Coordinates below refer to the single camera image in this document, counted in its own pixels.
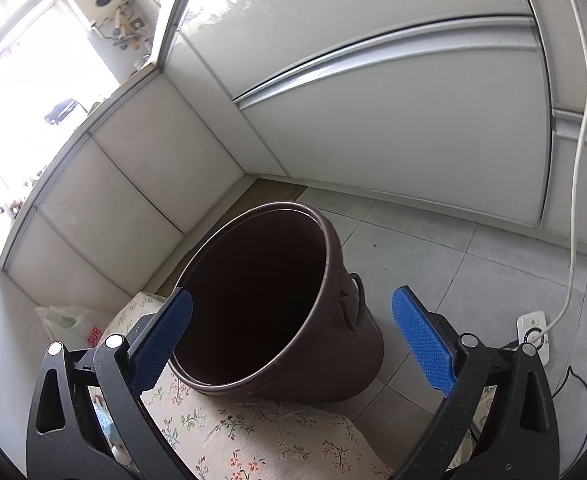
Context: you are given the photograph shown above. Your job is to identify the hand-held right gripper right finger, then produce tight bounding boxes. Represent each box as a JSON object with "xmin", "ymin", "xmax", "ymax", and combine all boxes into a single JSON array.
[{"xmin": 391, "ymin": 285, "xmax": 560, "ymax": 480}]

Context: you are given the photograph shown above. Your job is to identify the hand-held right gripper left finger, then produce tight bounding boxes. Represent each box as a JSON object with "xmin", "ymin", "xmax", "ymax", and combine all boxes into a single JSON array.
[{"xmin": 26, "ymin": 287, "xmax": 194, "ymax": 480}]

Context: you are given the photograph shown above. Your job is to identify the brown plastic bucket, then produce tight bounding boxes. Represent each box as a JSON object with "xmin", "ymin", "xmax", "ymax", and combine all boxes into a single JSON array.
[{"xmin": 166, "ymin": 201, "xmax": 385, "ymax": 403}]

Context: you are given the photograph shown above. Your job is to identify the white plastic bag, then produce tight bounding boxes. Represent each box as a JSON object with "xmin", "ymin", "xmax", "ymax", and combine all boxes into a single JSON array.
[{"xmin": 34, "ymin": 304, "xmax": 117, "ymax": 356}]

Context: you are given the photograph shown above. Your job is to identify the white power strip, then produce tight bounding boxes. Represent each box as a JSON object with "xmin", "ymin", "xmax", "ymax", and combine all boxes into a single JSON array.
[{"xmin": 517, "ymin": 311, "xmax": 551, "ymax": 366}]

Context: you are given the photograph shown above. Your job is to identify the floral cushion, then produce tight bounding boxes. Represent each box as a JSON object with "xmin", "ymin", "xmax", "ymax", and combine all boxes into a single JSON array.
[{"xmin": 86, "ymin": 292, "xmax": 397, "ymax": 480}]

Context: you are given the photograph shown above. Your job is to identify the white cabinet with doors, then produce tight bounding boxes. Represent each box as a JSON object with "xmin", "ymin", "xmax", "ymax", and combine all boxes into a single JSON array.
[{"xmin": 0, "ymin": 70, "xmax": 247, "ymax": 306}]

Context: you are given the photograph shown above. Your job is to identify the olive floor mat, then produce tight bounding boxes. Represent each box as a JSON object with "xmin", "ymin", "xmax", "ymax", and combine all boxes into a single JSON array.
[{"xmin": 154, "ymin": 180, "xmax": 307, "ymax": 301}]

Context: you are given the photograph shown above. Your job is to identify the white cabinet with drawers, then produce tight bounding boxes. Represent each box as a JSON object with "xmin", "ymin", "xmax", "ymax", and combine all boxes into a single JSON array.
[{"xmin": 164, "ymin": 0, "xmax": 587, "ymax": 261}]

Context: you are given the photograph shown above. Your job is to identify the black countertop appliance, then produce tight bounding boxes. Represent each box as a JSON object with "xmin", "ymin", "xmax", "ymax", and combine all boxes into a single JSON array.
[{"xmin": 44, "ymin": 99, "xmax": 82, "ymax": 126}]

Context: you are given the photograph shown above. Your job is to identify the window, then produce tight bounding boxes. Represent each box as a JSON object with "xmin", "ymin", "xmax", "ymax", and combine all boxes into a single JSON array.
[{"xmin": 0, "ymin": 0, "xmax": 119, "ymax": 221}]

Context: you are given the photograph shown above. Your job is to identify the water heater pipes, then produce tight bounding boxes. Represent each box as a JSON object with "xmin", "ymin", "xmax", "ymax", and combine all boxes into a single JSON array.
[{"xmin": 94, "ymin": 7, "xmax": 149, "ymax": 53}]

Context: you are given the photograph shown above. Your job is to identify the thin black cable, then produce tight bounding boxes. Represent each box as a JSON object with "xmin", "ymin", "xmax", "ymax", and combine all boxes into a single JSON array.
[{"xmin": 548, "ymin": 365, "xmax": 587, "ymax": 441}]

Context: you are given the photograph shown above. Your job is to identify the white power cable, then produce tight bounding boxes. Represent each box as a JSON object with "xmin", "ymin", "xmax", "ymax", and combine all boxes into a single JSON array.
[{"xmin": 526, "ymin": 0, "xmax": 587, "ymax": 348}]

